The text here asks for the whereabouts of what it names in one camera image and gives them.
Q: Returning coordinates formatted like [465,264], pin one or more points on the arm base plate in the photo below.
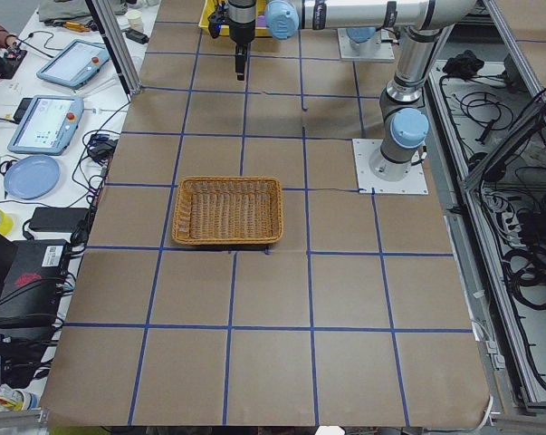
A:
[379,49]
[377,175]

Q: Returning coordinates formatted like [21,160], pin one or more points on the aluminium frame post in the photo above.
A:
[113,38]

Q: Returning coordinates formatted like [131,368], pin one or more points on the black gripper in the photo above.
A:
[241,34]

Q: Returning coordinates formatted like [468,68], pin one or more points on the lower teach pendant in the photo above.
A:
[48,125]

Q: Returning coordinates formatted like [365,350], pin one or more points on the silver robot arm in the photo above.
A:
[360,35]
[426,24]

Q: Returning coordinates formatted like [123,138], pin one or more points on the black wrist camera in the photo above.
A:
[215,22]

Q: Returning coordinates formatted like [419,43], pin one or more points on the upper teach pendant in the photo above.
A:
[75,65]

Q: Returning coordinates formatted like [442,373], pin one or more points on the black power adapter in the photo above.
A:
[62,220]

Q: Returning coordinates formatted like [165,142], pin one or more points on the teach pendant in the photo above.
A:
[48,125]
[75,65]

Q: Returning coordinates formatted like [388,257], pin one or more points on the light blue plate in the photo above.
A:
[32,177]

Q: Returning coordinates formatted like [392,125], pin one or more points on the black box red logo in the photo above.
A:
[33,286]

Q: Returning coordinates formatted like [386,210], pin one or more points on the brown wicker basket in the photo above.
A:
[224,211]

